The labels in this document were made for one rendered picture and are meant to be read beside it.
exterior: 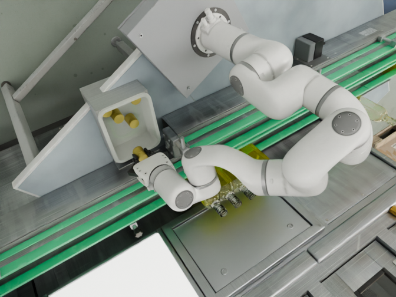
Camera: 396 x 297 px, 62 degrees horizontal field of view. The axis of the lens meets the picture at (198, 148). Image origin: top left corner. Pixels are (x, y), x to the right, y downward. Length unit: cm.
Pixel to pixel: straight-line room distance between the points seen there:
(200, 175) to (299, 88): 31
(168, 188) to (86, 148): 45
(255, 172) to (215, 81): 60
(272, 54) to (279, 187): 34
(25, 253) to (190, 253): 51
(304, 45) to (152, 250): 99
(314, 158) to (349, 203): 71
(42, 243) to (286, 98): 83
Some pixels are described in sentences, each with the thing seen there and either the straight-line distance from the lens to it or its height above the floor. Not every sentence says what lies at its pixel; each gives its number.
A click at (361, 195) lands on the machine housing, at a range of 140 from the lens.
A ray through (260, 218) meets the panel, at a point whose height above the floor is 116.
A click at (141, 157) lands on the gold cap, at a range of 102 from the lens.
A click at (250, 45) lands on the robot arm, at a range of 93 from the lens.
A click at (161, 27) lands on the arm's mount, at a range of 100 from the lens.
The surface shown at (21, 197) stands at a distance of 159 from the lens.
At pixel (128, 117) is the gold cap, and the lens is 110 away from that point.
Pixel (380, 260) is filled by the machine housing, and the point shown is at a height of 149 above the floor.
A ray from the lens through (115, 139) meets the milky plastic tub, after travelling 116.
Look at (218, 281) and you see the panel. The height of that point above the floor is 126.
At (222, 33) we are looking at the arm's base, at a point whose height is 91.
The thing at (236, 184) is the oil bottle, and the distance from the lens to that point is 112.
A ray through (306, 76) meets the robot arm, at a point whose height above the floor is 121.
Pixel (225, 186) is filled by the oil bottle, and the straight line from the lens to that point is 111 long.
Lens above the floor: 166
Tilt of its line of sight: 40 degrees down
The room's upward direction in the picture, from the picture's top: 136 degrees clockwise
